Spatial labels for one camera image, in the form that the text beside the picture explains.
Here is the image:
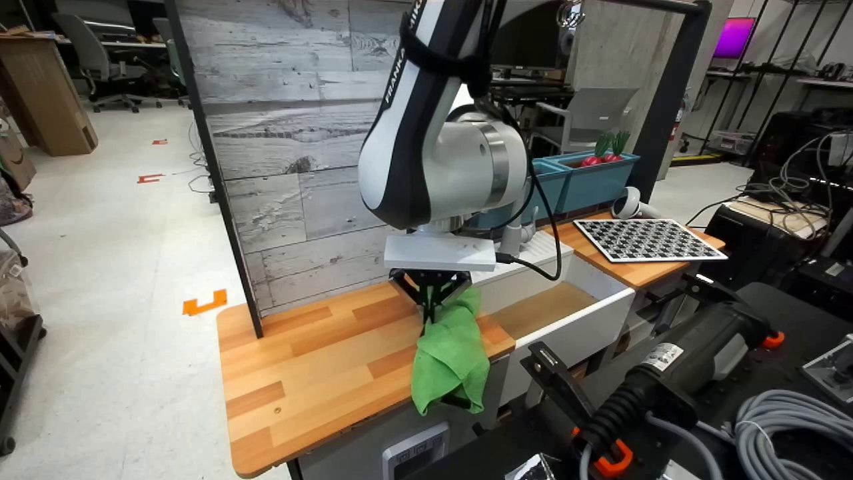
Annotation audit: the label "orange floor tape marker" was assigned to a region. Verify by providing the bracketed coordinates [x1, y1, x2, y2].
[182, 289, 229, 319]

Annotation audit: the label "red items in bin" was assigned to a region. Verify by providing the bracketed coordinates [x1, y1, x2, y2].
[574, 151, 624, 171]

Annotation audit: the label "monitor with purple screen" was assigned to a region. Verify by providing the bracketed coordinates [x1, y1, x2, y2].
[711, 17, 760, 62]

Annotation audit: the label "black frame with crossbar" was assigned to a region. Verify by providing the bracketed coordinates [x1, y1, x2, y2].
[626, 0, 715, 206]

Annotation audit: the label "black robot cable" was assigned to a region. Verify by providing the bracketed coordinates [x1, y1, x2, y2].
[494, 158, 568, 285]

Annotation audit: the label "small white object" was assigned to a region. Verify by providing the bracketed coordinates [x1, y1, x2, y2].
[616, 185, 664, 221]

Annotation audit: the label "green towel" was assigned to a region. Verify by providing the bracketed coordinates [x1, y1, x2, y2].
[409, 289, 494, 418]

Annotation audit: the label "grey coiled cable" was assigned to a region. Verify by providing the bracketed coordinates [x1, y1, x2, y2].
[730, 386, 853, 480]

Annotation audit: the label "black monitor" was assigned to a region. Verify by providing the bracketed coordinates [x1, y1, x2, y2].
[488, 0, 574, 71]

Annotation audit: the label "grey office chair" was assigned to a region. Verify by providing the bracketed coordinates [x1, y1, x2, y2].
[51, 7, 167, 115]

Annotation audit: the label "wooden cabinet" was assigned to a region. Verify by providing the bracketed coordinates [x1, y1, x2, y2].
[0, 25, 101, 161]

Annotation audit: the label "grey electrical outlet box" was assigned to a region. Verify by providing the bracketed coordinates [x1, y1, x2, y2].
[382, 421, 454, 480]

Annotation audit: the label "checkerboard calibration board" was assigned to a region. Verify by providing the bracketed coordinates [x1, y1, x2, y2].
[570, 217, 730, 267]

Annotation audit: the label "black device with white label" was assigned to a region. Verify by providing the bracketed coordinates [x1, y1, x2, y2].
[611, 301, 790, 430]

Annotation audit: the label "white sink basin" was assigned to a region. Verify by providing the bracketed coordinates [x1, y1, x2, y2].
[468, 231, 636, 407]

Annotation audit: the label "black slanted frame post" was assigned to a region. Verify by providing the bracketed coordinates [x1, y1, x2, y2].
[166, 0, 267, 342]

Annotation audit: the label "teal plastic bin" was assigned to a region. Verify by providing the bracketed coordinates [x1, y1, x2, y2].
[542, 151, 639, 217]
[466, 158, 570, 241]

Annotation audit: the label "black cart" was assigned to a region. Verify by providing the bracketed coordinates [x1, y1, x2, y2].
[0, 223, 47, 459]

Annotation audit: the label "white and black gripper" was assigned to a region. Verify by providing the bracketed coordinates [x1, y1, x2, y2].
[382, 227, 499, 325]

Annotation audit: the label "green item in bin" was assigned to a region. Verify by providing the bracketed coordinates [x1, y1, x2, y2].
[592, 131, 631, 161]

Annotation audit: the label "black bar clamp orange tips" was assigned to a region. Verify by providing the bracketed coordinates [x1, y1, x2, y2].
[519, 342, 636, 480]

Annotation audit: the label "grey wood-print backdrop panel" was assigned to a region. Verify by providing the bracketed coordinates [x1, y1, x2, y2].
[175, 0, 448, 315]

